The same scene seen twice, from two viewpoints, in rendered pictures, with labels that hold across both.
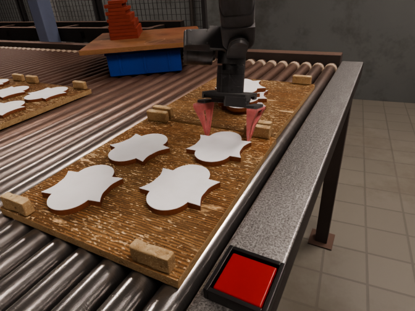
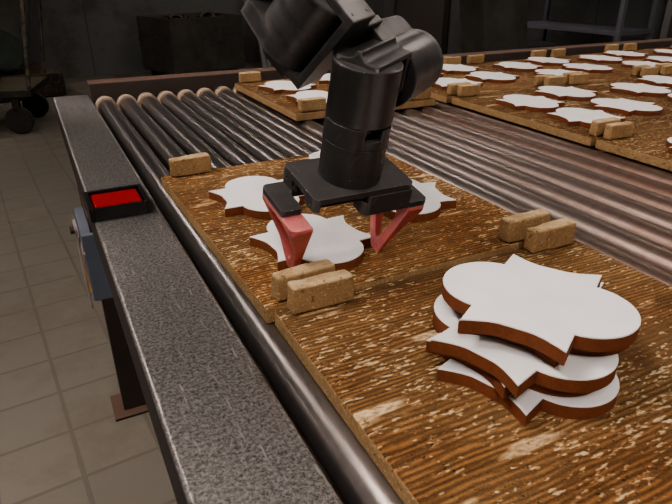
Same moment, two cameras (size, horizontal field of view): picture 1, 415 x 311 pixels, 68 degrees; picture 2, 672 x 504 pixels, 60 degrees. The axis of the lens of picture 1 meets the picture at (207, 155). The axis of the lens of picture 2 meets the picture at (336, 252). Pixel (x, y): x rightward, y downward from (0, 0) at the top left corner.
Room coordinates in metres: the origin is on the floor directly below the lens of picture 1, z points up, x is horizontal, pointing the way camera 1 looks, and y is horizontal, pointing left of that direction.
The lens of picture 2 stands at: (0.89, -0.48, 1.20)
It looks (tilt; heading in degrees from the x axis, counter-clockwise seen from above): 26 degrees down; 123
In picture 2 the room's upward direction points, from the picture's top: straight up
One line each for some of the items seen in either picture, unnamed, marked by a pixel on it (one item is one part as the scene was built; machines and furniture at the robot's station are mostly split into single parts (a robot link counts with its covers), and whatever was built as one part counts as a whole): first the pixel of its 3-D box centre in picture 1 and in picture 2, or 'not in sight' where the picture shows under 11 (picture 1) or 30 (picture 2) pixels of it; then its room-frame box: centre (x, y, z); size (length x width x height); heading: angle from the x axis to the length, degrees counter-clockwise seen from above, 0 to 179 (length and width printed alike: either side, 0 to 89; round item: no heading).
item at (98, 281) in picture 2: not in sight; (110, 251); (0.07, 0.06, 0.77); 0.14 x 0.11 x 0.18; 150
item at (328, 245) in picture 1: (332, 172); not in sight; (1.21, -0.58, 0.43); 0.12 x 0.12 x 0.85; 60
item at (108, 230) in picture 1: (157, 171); (334, 207); (0.51, 0.10, 0.93); 0.41 x 0.35 x 0.02; 151
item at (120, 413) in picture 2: not in sight; (109, 282); (-0.39, 0.35, 0.43); 0.12 x 0.12 x 0.85; 60
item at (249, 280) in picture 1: (245, 281); (117, 203); (0.25, -0.04, 0.92); 0.06 x 0.06 x 0.01; 60
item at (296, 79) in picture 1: (301, 79); not in sight; (0.98, -0.32, 0.95); 0.06 x 0.02 x 0.03; 59
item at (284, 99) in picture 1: (239, 100); (607, 398); (0.88, -0.10, 0.93); 0.41 x 0.35 x 0.02; 149
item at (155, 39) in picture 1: (147, 38); not in sight; (1.52, 0.24, 1.03); 0.50 x 0.50 x 0.02; 5
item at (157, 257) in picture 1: (152, 255); (189, 164); (0.28, 0.08, 0.95); 0.06 x 0.02 x 0.03; 61
